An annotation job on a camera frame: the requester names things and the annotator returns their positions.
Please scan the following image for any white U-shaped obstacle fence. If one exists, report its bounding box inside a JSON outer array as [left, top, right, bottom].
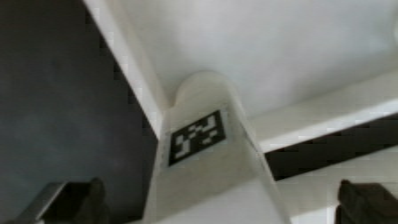
[[274, 154, 398, 224]]

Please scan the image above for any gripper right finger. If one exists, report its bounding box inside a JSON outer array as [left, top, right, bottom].
[[335, 180, 398, 224]]

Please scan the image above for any white square tabletop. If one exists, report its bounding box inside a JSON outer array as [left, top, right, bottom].
[[82, 0, 398, 150]]

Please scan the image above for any white table leg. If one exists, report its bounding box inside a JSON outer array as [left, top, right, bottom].
[[143, 72, 292, 224]]

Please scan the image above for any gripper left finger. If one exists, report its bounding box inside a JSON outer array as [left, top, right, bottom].
[[11, 178, 111, 224]]

